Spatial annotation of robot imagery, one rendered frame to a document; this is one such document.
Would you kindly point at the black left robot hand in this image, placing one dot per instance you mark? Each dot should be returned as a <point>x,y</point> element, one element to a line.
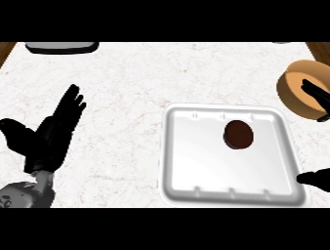
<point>52,136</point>

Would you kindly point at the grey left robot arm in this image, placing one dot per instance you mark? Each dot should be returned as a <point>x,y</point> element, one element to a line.
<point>24,194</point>

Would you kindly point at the tan orange pot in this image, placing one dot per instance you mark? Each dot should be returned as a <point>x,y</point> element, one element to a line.
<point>297,91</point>

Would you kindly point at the brown chocolate cupcake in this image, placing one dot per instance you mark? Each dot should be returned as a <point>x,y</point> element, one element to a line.
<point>239,134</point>

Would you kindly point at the white plastic tray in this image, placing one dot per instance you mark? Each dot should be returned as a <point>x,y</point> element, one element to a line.
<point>230,156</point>

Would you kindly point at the grey and black appliance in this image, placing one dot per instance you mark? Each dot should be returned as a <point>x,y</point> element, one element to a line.
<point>61,47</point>

